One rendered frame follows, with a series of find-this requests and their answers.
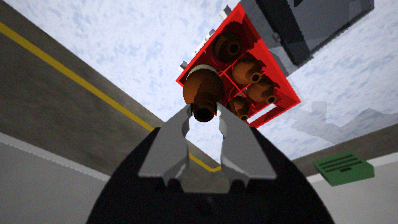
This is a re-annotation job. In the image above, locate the red crate with dividers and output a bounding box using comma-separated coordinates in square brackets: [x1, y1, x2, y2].
[176, 3, 301, 129]

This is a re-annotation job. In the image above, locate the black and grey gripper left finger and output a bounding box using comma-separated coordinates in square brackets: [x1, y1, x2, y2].
[86, 102, 193, 224]

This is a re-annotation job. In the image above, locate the orange-brown bottle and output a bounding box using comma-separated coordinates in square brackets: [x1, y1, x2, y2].
[243, 77, 277, 104]
[228, 56, 261, 85]

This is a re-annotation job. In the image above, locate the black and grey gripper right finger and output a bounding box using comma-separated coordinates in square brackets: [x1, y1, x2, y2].
[215, 102, 335, 224]

